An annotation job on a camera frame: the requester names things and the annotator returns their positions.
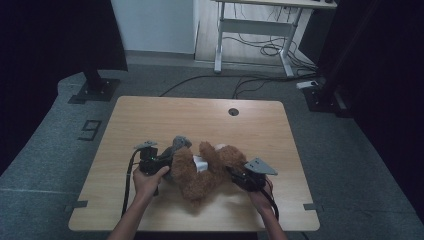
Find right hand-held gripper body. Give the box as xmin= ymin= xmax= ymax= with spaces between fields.
xmin=241 ymin=157 xmax=279 ymax=193

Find black stand with base plate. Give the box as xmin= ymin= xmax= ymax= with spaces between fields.
xmin=68 ymin=61 xmax=122 ymax=105
xmin=301 ymin=0 xmax=384 ymax=118

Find white power strip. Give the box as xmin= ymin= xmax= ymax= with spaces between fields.
xmin=295 ymin=80 xmax=319 ymax=90

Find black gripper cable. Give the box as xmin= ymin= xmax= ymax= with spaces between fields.
xmin=254 ymin=176 xmax=280 ymax=221
xmin=121 ymin=148 xmax=141 ymax=218

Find person's left hand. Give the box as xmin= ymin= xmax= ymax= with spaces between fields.
xmin=132 ymin=165 xmax=170 ymax=203

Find person's right hand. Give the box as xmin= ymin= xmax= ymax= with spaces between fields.
xmin=248 ymin=178 xmax=275 ymax=213

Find brown teddy bear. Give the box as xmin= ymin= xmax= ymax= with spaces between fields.
xmin=170 ymin=141 xmax=248 ymax=205

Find tangle of black cables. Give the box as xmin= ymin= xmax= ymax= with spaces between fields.
xmin=222 ymin=3 xmax=318 ymax=73

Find white desk frame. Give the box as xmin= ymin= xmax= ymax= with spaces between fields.
xmin=213 ymin=0 xmax=338 ymax=78

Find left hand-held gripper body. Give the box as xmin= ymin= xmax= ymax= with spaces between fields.
xmin=133 ymin=140 xmax=169 ymax=177

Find black curtain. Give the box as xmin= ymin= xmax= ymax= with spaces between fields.
xmin=0 ymin=0 xmax=129 ymax=176
xmin=316 ymin=0 xmax=424 ymax=219

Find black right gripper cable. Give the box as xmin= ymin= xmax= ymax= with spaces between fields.
xmin=254 ymin=176 xmax=280 ymax=221

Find black floor cables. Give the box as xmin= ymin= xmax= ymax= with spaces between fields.
xmin=159 ymin=72 xmax=318 ymax=100

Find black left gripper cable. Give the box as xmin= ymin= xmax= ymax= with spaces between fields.
xmin=121 ymin=148 xmax=141 ymax=218

